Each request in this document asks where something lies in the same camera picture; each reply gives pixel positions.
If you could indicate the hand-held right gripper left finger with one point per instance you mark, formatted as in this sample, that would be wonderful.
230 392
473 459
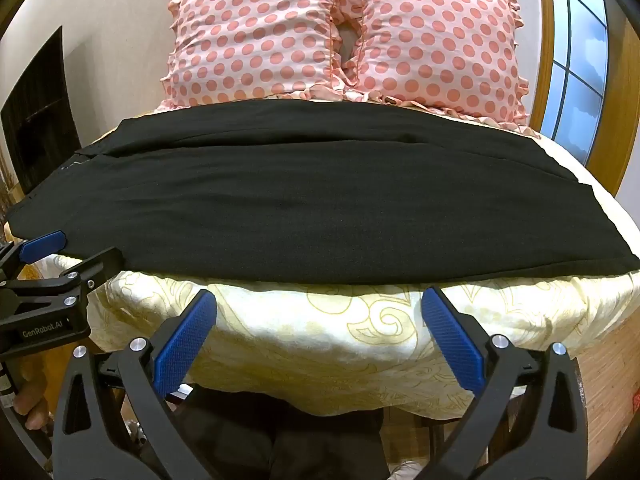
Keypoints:
182 340

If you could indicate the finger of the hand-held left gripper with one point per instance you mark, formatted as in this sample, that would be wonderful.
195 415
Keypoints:
45 245
97 265

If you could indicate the black pants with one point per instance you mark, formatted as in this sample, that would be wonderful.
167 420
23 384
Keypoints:
320 195

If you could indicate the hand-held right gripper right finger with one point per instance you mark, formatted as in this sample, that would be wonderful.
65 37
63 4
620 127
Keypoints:
452 342

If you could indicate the pink polka dot pillow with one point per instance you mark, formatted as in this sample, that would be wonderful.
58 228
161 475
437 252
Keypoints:
435 40
250 35

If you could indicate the person's left hand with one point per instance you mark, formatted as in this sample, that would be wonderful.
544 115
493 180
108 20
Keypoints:
32 400

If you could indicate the person's dark trouser legs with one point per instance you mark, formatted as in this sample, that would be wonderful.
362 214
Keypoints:
280 440

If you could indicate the wooden framed window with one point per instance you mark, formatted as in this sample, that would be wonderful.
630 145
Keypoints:
575 55

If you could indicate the cream patterned bed cover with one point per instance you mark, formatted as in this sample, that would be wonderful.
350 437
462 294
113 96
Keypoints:
320 345

